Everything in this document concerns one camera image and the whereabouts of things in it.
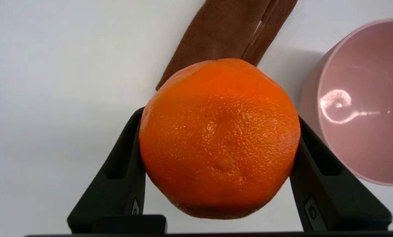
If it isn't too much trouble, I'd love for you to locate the brown folded towel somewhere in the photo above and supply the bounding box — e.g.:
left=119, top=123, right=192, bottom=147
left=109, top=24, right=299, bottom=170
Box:
left=156, top=0, right=298, bottom=91

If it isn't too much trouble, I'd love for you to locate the orange fruit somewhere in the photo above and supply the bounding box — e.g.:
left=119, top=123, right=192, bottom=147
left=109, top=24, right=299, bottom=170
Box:
left=139, top=58, right=301, bottom=220

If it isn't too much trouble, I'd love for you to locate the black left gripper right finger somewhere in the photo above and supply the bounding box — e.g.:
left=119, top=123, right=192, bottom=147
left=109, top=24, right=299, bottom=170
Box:
left=289, top=116, right=393, bottom=231

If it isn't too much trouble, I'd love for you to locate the pink bowl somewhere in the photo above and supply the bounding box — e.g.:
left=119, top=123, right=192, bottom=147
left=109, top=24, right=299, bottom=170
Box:
left=298, top=19, right=393, bottom=187

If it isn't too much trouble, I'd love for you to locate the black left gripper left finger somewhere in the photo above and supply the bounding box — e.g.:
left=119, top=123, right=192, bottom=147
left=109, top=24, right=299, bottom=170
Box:
left=67, top=107, right=147, bottom=234

